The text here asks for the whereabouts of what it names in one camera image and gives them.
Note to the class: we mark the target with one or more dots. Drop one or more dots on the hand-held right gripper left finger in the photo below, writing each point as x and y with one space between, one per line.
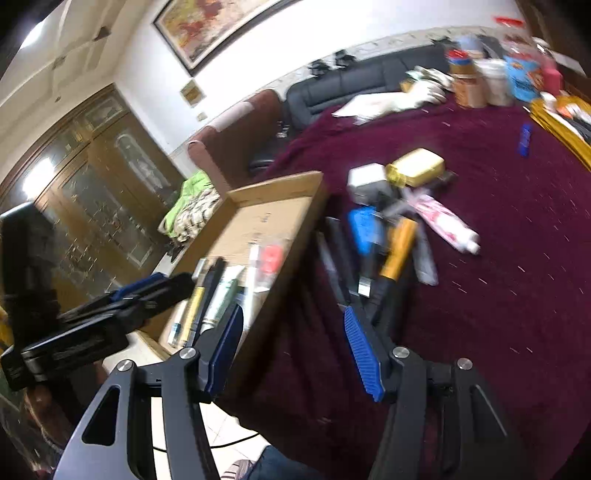
227 344

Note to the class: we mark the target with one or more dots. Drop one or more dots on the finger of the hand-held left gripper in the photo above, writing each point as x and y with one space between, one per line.
138 285
161 295

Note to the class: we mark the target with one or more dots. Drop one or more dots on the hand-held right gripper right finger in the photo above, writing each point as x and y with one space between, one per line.
364 355

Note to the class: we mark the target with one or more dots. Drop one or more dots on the gold pen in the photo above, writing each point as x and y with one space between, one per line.
194 316

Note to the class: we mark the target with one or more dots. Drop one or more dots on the pale green tube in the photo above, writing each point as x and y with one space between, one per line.
222 297

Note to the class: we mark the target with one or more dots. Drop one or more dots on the small red item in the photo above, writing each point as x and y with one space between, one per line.
271 259

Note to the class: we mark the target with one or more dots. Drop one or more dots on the shallow cardboard tray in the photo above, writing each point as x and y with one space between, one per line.
268 217

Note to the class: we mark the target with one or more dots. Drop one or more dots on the pink white tube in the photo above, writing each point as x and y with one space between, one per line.
443 224

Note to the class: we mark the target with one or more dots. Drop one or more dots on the white charger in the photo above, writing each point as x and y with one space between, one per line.
365 182

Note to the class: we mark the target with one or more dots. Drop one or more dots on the white box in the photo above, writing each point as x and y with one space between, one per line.
152 346

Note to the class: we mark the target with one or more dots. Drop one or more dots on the green patterned cloth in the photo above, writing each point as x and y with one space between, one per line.
191 203

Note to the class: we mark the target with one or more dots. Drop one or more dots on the silver pen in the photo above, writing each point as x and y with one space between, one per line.
328 263

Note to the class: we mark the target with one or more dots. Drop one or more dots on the dark grey pen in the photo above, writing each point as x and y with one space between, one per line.
344 258

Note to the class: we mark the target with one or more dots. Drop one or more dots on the wooden glass door cabinet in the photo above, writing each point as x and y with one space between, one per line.
101 184

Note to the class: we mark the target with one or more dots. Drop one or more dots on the blue battery pack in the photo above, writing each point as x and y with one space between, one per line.
365 228

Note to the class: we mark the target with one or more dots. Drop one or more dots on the person's blue jeans leg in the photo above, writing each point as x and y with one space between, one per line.
286 466

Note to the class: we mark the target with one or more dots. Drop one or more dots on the maroon tablecloth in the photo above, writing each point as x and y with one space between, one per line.
508 277

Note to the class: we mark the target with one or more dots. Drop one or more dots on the brown armchair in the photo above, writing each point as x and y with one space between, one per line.
240 134

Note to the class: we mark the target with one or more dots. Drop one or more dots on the gold perfume bottle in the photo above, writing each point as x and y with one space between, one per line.
415 167

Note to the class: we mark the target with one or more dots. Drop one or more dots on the white paper sheet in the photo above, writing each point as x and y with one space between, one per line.
369 105

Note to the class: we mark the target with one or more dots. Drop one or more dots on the small blue packet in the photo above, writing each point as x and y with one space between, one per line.
525 140

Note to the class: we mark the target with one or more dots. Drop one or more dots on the framed painting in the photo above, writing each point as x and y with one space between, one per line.
203 23

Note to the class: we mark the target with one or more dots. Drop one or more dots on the small black device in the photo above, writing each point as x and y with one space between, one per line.
319 67
345 57

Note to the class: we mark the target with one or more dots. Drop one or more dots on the black sofa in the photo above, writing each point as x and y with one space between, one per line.
369 76

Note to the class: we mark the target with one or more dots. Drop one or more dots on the brown jar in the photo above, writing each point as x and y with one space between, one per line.
467 83

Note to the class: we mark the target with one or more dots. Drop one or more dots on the yellow tray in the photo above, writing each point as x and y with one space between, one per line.
563 124

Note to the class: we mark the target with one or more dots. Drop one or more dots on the blue snack packet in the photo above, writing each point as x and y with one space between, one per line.
522 79

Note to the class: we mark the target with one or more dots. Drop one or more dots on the pink bottle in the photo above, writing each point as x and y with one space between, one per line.
551 79

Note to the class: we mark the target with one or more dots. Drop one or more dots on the red topped clear bag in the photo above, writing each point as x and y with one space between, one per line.
515 37

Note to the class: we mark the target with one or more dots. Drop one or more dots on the wall socket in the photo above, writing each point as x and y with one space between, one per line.
202 116

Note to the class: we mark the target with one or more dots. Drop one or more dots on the small yellow wall plaque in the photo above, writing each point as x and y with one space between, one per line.
191 91

